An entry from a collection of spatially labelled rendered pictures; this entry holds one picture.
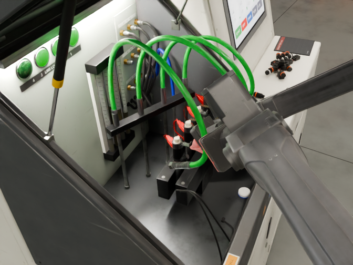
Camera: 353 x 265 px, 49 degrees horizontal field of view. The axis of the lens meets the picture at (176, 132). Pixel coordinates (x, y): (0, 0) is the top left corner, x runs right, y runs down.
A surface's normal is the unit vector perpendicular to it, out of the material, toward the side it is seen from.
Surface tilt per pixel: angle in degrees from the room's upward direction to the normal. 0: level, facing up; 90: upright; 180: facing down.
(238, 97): 54
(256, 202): 0
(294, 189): 35
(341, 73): 71
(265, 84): 0
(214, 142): 46
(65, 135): 90
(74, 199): 90
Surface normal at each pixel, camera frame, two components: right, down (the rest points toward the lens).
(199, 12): -0.42, 0.58
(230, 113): -0.12, 0.10
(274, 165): -0.58, -0.71
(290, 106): -0.44, 0.29
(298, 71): -0.04, -0.78
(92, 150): 0.91, 0.23
